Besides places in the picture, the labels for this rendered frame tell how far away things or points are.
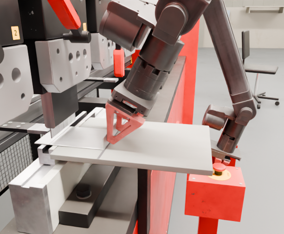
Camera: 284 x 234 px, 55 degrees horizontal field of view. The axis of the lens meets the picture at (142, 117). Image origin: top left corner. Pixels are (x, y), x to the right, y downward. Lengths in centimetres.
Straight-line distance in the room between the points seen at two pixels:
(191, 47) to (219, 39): 186
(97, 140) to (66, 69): 14
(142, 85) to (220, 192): 47
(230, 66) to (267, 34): 1202
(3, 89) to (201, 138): 34
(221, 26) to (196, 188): 44
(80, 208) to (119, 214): 7
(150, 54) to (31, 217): 32
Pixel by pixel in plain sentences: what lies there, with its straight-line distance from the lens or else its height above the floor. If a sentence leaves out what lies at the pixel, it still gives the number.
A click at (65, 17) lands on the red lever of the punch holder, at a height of 121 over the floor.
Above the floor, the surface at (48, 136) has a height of 100.
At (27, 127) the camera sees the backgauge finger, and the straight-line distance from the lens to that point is 59.
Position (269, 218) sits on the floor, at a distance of 203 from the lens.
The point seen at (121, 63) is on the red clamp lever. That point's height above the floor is 111.
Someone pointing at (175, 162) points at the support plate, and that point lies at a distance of 43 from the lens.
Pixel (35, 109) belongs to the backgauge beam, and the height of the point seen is 95.
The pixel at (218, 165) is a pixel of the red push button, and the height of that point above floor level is 81.
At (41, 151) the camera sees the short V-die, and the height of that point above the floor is 99.
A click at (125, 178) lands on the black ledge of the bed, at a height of 88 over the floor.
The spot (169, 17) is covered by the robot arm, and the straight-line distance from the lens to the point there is 37.
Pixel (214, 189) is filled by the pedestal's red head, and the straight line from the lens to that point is 81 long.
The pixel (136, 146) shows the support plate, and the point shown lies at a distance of 48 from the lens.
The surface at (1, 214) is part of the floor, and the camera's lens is 210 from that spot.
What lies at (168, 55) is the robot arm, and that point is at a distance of 42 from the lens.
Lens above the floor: 121
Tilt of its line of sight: 20 degrees down
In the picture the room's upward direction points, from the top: straight up
